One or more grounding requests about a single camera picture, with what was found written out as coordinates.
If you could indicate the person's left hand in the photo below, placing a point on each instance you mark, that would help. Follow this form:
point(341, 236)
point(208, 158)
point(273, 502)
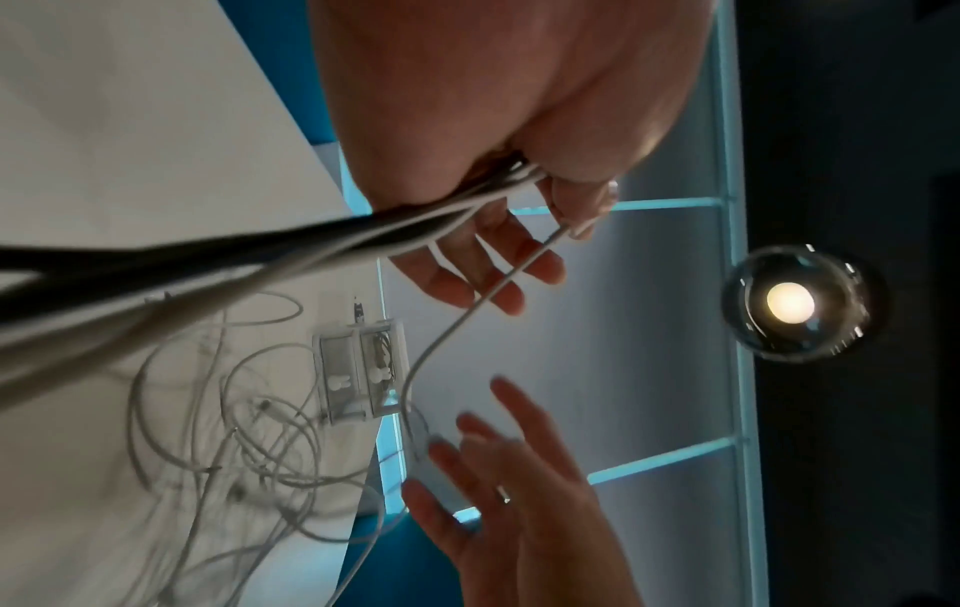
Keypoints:
point(487, 89)

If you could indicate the person's right hand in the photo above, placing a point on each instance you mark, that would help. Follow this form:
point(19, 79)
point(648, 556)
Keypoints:
point(540, 533)

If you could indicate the white mini drawer box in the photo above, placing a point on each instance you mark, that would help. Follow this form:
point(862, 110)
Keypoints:
point(360, 367)

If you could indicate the glass globe pendant lamp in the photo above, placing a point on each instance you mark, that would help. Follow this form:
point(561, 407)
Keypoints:
point(802, 302)

